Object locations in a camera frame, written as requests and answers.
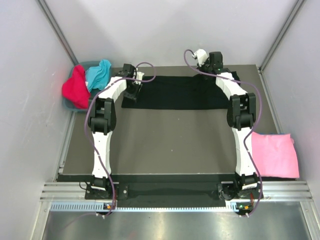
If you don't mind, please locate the black t shirt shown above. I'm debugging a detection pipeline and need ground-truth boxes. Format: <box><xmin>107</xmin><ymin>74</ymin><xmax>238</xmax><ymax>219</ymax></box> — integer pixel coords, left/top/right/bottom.
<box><xmin>121</xmin><ymin>74</ymin><xmax>229</xmax><ymax>110</ymax></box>

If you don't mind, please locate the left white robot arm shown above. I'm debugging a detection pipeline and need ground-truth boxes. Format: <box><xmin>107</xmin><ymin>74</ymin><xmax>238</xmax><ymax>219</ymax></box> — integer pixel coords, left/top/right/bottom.
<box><xmin>85</xmin><ymin>63</ymin><xmax>144</xmax><ymax>200</ymax></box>

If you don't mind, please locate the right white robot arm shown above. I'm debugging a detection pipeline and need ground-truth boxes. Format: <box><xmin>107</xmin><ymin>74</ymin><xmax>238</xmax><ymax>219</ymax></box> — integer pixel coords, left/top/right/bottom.
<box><xmin>192</xmin><ymin>49</ymin><xmax>258</xmax><ymax>201</ymax></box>

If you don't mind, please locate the teal t shirt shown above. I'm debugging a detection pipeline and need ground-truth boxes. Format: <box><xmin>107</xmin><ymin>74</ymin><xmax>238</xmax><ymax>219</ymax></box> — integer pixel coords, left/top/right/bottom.
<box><xmin>85</xmin><ymin>59</ymin><xmax>112</xmax><ymax>92</ymax></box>

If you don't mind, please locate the blue laundry basket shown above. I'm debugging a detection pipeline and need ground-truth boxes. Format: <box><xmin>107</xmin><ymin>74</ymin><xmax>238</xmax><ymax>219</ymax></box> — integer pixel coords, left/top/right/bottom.
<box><xmin>62</xmin><ymin>60</ymin><xmax>111</xmax><ymax>112</ymax></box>

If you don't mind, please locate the red t shirt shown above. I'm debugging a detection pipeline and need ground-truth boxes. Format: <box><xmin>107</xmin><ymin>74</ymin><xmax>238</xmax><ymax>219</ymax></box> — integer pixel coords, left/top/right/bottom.
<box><xmin>61</xmin><ymin>64</ymin><xmax>91</xmax><ymax>110</ymax></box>

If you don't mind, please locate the folded pink t shirt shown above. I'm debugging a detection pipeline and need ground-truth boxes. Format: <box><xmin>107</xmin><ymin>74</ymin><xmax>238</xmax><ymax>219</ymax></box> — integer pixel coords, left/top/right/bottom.
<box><xmin>251</xmin><ymin>132</ymin><xmax>300</xmax><ymax>179</ymax></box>

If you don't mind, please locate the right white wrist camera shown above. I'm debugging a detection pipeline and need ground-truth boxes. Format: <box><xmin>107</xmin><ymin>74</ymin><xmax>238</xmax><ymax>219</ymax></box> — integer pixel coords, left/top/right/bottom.
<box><xmin>192</xmin><ymin>49</ymin><xmax>209</xmax><ymax>67</ymax></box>

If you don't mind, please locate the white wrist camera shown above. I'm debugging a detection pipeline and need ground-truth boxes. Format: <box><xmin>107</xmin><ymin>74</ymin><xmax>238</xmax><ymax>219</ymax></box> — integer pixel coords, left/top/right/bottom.
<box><xmin>192</xmin><ymin>49</ymin><xmax>209</xmax><ymax>67</ymax></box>
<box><xmin>134</xmin><ymin>71</ymin><xmax>145</xmax><ymax>85</ymax></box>

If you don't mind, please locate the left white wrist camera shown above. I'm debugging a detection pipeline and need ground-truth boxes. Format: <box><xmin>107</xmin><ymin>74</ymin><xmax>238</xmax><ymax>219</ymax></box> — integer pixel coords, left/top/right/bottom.
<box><xmin>134</xmin><ymin>71</ymin><xmax>145</xmax><ymax>85</ymax></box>

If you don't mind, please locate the right aluminium frame post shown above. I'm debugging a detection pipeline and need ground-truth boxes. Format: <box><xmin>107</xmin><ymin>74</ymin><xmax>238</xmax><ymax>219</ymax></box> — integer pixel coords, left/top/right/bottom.
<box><xmin>258</xmin><ymin>0</ymin><xmax>306</xmax><ymax>74</ymax></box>

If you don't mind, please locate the aluminium frame post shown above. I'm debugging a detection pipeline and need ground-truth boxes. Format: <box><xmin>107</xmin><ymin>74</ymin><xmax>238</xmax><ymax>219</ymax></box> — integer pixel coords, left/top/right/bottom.
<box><xmin>258</xmin><ymin>0</ymin><xmax>306</xmax><ymax>74</ymax></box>
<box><xmin>36</xmin><ymin>0</ymin><xmax>79</xmax><ymax>66</ymax></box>

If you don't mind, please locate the slotted grey cable duct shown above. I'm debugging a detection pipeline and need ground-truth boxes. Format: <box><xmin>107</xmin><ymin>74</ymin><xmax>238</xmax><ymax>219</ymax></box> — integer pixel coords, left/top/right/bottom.
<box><xmin>50</xmin><ymin>201</ymin><xmax>251</xmax><ymax>213</ymax></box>

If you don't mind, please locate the left aluminium frame post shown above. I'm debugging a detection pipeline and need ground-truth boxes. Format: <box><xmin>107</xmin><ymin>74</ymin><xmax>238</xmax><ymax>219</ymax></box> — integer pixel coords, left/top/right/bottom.
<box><xmin>36</xmin><ymin>0</ymin><xmax>79</xmax><ymax>66</ymax></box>

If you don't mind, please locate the aluminium front rail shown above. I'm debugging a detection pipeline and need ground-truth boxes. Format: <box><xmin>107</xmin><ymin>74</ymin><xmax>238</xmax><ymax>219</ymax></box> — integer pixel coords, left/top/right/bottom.
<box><xmin>40</xmin><ymin>181</ymin><xmax>313</xmax><ymax>202</ymax></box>

